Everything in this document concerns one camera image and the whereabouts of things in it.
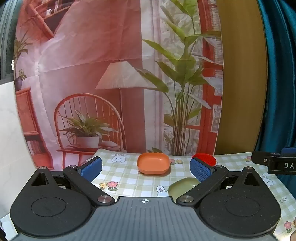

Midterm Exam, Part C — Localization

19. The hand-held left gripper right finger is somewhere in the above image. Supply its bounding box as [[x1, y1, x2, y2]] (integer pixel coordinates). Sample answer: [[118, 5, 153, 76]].
[[176, 157, 264, 208]]

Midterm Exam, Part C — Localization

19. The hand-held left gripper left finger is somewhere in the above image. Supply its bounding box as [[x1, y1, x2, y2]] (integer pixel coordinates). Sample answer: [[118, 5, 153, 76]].
[[30, 156, 115, 208]]

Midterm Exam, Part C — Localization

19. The pale green plate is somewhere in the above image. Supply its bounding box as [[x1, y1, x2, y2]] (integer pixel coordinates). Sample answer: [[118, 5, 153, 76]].
[[168, 178, 201, 198]]

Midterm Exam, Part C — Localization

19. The orange square plate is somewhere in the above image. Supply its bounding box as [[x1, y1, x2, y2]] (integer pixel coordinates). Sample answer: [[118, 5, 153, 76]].
[[136, 152, 171, 175]]

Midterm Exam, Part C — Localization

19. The red round plate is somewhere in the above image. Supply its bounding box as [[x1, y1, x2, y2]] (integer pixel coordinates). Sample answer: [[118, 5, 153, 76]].
[[192, 153, 217, 167]]

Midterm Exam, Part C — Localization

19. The green checked printed tablecloth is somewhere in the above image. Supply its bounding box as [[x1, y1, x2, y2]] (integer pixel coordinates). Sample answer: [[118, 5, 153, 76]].
[[85, 148, 296, 241]]

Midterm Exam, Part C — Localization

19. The teal curtain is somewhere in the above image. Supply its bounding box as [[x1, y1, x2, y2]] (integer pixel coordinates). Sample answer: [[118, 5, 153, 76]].
[[254, 0, 296, 186]]

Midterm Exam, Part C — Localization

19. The wooden panel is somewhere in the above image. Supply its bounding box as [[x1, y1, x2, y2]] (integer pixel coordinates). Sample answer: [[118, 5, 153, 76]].
[[213, 0, 269, 156]]

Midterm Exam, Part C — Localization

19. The printed room scene backdrop cloth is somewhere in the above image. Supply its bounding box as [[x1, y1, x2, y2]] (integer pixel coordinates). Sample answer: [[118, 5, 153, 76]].
[[13, 0, 225, 171]]

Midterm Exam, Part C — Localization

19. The dark window frame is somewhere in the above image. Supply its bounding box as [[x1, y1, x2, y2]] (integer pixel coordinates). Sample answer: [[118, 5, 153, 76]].
[[0, 0, 25, 81]]

